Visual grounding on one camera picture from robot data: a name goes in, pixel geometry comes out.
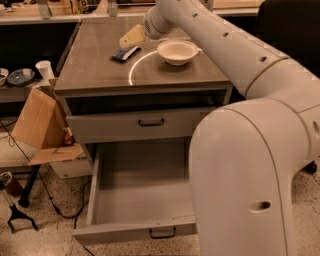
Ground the black table leg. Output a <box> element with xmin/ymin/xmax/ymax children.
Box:
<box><xmin>18</xmin><ymin>165</ymin><xmax>40</xmax><ymax>208</ymax></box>

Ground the grey drawer cabinet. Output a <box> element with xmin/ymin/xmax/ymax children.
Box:
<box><xmin>55</xmin><ymin>16</ymin><xmax>232</xmax><ymax>162</ymax></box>

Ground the grey upper drawer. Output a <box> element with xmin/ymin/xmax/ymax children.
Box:
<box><xmin>67</xmin><ymin>107</ymin><xmax>214</xmax><ymax>144</ymax></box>

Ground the brown cardboard box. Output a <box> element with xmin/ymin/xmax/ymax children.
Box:
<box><xmin>11</xmin><ymin>85</ymin><xmax>83</xmax><ymax>165</ymax></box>

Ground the white paper cup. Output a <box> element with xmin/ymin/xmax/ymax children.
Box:
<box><xmin>35</xmin><ymin>60</ymin><xmax>54</xmax><ymax>80</ymax></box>

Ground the wooden back shelf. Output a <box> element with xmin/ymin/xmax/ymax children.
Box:
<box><xmin>0</xmin><ymin>0</ymin><xmax>264</xmax><ymax>25</ymax></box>

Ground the white bowl at left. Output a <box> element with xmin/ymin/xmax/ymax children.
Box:
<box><xmin>0</xmin><ymin>68</ymin><xmax>9</xmax><ymax>87</ymax></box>

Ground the grey open lower drawer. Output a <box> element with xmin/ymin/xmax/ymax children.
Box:
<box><xmin>73</xmin><ymin>138</ymin><xmax>197</xmax><ymax>245</ymax></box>

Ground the blue plate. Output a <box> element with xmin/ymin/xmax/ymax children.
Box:
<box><xmin>7</xmin><ymin>68</ymin><xmax>35</xmax><ymax>87</ymax></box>

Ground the black grabber tool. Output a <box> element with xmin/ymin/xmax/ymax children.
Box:
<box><xmin>0</xmin><ymin>182</ymin><xmax>39</xmax><ymax>233</ymax></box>

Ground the white cardboard box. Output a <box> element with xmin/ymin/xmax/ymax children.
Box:
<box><xmin>50</xmin><ymin>154</ymin><xmax>92</xmax><ymax>179</ymax></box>

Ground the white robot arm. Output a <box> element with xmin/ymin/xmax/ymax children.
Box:
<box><xmin>140</xmin><ymin>0</ymin><xmax>320</xmax><ymax>256</ymax></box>

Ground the black office chair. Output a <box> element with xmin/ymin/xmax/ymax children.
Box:
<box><xmin>189</xmin><ymin>0</ymin><xmax>319</xmax><ymax>182</ymax></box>

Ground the black floor cable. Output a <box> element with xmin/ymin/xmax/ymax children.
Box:
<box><xmin>0</xmin><ymin>118</ymin><xmax>98</xmax><ymax>256</ymax></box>

